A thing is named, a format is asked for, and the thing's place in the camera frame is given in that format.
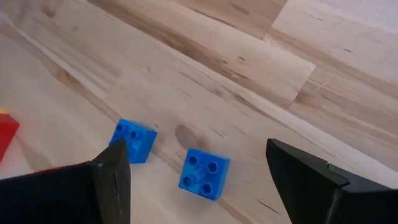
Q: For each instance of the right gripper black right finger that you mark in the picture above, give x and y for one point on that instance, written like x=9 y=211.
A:
x=311 y=193

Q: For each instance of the yellow long toy block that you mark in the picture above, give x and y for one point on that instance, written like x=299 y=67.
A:
x=2 y=111

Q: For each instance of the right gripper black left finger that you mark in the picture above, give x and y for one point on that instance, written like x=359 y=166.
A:
x=62 y=199

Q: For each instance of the blue square toy block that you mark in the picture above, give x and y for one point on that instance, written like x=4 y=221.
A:
x=203 y=174
x=140 y=140

